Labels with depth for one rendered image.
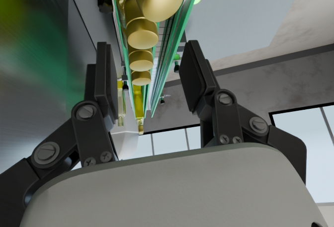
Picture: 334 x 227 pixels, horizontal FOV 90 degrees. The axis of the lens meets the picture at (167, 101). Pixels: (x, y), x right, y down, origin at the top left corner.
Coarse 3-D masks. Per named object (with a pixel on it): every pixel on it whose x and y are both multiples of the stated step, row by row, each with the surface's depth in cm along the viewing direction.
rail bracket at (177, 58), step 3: (177, 54) 64; (174, 57) 63; (177, 57) 63; (180, 57) 64; (174, 60) 63; (177, 60) 63; (174, 63) 64; (177, 63) 63; (174, 66) 63; (177, 66) 62; (174, 69) 62; (177, 69) 62; (174, 72) 63; (177, 72) 63
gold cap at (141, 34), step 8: (128, 0) 17; (128, 8) 17; (136, 8) 17; (128, 16) 17; (136, 16) 17; (128, 24) 17; (136, 24) 16; (144, 24) 16; (152, 24) 17; (128, 32) 17; (136, 32) 16; (144, 32) 17; (152, 32) 17; (128, 40) 17; (136, 40) 18; (144, 40) 18; (152, 40) 18; (136, 48) 19; (144, 48) 19
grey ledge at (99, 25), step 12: (84, 0) 44; (96, 0) 44; (84, 12) 47; (96, 12) 48; (96, 24) 52; (108, 24) 53; (96, 36) 57; (108, 36) 58; (96, 48) 64; (120, 60) 74; (120, 72) 85
